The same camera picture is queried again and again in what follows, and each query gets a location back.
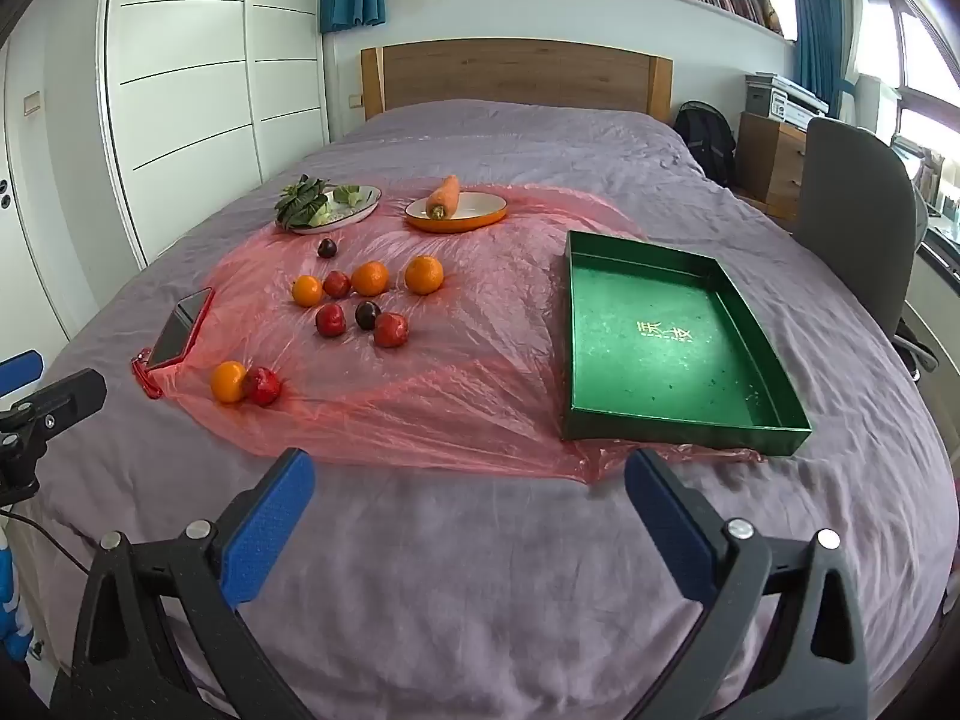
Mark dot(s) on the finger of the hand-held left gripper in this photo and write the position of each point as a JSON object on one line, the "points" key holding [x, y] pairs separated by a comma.
{"points": [[19, 369], [71, 397]]}

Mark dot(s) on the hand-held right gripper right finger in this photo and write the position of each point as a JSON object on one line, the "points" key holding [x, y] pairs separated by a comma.
{"points": [[671, 517]]}

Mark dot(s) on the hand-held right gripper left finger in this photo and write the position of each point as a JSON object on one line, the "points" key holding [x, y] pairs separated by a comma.
{"points": [[270, 532]]}

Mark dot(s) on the red apple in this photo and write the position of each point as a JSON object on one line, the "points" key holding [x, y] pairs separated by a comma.
{"points": [[337, 283], [330, 319], [262, 385], [391, 330]]}

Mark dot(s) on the orange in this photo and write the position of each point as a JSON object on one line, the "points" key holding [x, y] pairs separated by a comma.
{"points": [[424, 274], [228, 381], [370, 278], [307, 290]]}

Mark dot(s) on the green tray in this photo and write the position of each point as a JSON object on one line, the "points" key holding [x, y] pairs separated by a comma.
{"points": [[652, 360]]}

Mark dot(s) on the dark plum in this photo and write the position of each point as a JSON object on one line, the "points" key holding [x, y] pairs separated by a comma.
{"points": [[326, 247], [367, 314]]}

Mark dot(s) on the person's left hand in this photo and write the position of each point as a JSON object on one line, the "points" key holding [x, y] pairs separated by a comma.
{"points": [[9, 600]]}

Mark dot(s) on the smartphone in red case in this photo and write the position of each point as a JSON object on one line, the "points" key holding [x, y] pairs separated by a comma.
{"points": [[176, 330]]}

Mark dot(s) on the red plastic sheet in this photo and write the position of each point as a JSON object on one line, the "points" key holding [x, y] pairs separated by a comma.
{"points": [[450, 390]]}

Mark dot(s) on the dark leafy green vegetable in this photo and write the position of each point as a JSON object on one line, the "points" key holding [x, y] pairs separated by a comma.
{"points": [[304, 199]]}

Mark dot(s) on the patterned white plate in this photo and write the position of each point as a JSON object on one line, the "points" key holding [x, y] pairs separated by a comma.
{"points": [[345, 216]]}

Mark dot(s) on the pale green vegetable piece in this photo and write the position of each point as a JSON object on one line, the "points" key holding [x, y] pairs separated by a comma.
{"points": [[349, 195]]}

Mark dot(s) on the grey office chair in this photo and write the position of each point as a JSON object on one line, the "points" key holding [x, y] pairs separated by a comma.
{"points": [[855, 225]]}

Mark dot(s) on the white wardrobe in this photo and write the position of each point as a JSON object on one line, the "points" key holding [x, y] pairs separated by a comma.
{"points": [[187, 52]]}

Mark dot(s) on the orange-rimmed white plate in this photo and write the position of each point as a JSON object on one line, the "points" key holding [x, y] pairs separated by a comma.
{"points": [[480, 208]]}

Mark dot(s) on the wooden dresser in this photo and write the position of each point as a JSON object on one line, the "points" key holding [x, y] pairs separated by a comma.
{"points": [[765, 157]]}

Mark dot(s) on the carrot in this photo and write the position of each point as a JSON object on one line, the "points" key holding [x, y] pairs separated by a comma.
{"points": [[444, 196]]}

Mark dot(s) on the black backpack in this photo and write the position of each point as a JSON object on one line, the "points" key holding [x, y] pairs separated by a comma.
{"points": [[705, 139]]}

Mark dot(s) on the white printer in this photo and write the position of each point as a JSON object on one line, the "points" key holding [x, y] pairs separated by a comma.
{"points": [[795, 99]]}

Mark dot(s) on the wooden headboard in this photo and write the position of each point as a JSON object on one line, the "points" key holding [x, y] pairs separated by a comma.
{"points": [[517, 75]]}

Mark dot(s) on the window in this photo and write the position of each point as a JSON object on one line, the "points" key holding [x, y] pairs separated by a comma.
{"points": [[922, 52]]}

